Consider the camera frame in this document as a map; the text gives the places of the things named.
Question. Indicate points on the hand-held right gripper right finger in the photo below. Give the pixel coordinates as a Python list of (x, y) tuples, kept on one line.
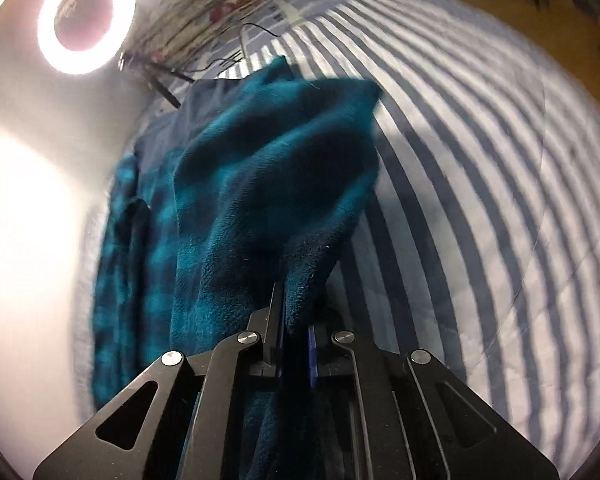
[(311, 355)]

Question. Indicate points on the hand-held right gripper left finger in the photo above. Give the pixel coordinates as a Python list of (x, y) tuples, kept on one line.
[(279, 340)]

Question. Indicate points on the teal plaid fleece garment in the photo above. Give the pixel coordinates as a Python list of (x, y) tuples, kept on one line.
[(240, 185)]

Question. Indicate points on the blue white striped blanket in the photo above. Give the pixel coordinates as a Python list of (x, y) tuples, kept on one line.
[(480, 185)]

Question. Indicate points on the floral patterned cloth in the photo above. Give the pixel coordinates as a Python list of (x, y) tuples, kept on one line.
[(205, 10)]

